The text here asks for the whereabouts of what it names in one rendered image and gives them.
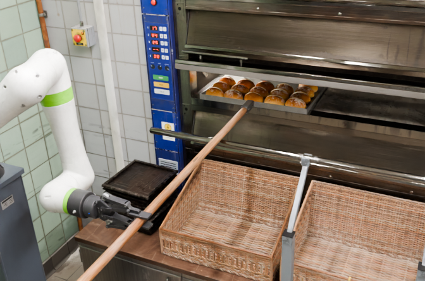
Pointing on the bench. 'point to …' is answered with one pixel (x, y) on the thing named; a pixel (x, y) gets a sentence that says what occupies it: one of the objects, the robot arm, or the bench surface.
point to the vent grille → (168, 163)
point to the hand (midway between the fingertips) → (141, 219)
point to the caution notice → (167, 129)
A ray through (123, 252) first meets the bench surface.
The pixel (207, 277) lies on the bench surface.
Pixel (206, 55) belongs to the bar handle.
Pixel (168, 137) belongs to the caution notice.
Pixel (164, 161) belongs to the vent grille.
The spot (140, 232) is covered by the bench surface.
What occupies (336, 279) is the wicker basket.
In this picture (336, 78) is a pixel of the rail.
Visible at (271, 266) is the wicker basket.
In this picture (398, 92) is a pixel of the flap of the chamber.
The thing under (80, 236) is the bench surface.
